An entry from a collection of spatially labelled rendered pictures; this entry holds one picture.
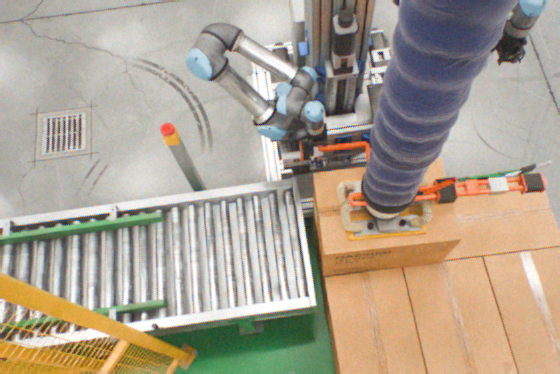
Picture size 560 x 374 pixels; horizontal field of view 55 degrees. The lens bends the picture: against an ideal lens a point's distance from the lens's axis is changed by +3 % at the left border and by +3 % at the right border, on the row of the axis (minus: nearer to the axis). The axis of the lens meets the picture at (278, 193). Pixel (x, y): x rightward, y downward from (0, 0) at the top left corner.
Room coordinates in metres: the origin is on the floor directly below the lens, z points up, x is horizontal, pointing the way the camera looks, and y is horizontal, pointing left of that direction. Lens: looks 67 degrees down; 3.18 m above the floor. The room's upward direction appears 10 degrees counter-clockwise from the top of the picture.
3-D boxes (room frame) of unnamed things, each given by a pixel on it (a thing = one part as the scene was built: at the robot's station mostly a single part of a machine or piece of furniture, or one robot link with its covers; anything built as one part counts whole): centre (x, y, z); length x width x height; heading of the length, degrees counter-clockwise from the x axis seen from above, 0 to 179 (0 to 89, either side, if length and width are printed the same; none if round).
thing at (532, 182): (0.72, -1.05, 1.07); 0.08 x 0.07 x 0.05; 86
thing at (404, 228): (0.68, -0.44, 0.97); 0.34 x 0.10 x 0.05; 86
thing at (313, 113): (1.05, -0.19, 1.38); 0.09 x 0.08 x 0.11; 56
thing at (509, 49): (1.02, -0.86, 1.66); 0.09 x 0.08 x 0.12; 178
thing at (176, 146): (1.32, 0.47, 0.50); 0.07 x 0.07 x 1.00; 88
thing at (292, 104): (1.12, -0.12, 1.37); 0.11 x 0.11 x 0.08; 56
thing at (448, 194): (0.75, -0.70, 1.07); 0.10 x 0.08 x 0.06; 176
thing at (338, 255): (0.78, -0.46, 0.74); 0.60 x 0.40 x 0.40; 86
